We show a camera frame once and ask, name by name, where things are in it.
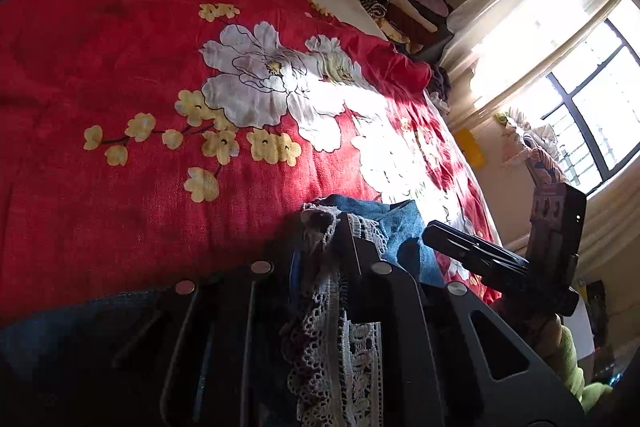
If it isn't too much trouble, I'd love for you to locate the pink patterned hanging cloth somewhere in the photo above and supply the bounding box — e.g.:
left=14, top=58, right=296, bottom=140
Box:
left=494, top=106, right=572, bottom=188

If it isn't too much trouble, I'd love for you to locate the yellow paper bag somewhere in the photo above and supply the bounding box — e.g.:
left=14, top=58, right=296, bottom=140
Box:
left=454, top=128, right=487, bottom=168

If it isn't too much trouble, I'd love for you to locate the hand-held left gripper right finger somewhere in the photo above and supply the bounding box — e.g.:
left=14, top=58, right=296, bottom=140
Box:
left=334, top=212, right=587, bottom=427

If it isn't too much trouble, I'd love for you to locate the red floral blanket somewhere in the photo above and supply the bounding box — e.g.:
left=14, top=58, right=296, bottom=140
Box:
left=0, top=0, right=503, bottom=330

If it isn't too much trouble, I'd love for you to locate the cream curtain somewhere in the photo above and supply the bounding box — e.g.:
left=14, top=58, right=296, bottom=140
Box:
left=439, top=0, right=640, bottom=260

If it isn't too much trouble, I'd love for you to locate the person's right hand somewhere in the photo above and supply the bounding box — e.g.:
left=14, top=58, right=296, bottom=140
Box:
left=492, top=297, right=565, bottom=360

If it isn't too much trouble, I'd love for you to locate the barred window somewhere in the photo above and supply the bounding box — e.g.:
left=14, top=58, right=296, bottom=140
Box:
left=539, top=0, right=640, bottom=196

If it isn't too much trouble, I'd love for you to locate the person's right forearm green sleeve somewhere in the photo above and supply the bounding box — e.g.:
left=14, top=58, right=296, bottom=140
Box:
left=554, top=326, right=615, bottom=414

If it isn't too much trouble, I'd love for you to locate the dark purple garment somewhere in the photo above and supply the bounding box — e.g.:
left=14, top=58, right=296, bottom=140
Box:
left=429, top=64, right=454, bottom=114

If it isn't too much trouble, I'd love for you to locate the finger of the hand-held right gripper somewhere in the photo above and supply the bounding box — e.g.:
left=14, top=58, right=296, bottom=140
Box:
left=422, top=220, right=530, bottom=270
left=462, top=257, right=532, bottom=305

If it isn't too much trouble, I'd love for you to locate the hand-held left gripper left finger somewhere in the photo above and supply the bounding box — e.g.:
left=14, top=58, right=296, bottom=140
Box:
left=111, top=227, right=306, bottom=427

